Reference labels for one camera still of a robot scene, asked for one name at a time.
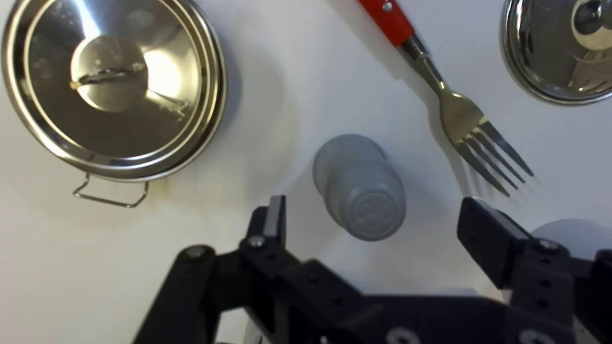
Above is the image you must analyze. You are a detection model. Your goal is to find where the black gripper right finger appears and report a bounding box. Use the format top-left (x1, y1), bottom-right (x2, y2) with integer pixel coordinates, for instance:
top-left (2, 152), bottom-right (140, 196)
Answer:
top-left (458, 196), bottom-right (612, 320)

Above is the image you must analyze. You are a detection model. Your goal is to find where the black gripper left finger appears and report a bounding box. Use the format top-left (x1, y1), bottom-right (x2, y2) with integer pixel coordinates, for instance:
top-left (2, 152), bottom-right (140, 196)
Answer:
top-left (132, 194), bottom-right (322, 344)

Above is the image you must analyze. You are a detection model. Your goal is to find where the grey salt and pepper shaker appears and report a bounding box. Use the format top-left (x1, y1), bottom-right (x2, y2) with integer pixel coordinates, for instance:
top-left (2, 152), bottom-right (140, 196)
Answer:
top-left (312, 131), bottom-right (408, 242)

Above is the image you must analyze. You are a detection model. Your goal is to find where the small dark bowl left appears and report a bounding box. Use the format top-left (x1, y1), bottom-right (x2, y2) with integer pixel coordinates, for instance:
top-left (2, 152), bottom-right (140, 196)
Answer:
top-left (500, 0), bottom-right (612, 106)

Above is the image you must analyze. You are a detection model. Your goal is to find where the steel pot lid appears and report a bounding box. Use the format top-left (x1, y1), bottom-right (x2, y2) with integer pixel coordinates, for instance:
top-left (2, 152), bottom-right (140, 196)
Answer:
top-left (12, 0), bottom-right (217, 162)

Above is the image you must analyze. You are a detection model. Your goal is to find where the red handled metal fork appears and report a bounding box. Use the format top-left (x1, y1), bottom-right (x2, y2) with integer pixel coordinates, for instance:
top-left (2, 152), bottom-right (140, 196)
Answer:
top-left (358, 0), bottom-right (536, 198)

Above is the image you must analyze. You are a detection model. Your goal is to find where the steel pot with handles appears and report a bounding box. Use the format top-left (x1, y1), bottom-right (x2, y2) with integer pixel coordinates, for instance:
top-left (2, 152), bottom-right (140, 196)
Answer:
top-left (0, 0), bottom-right (230, 209)

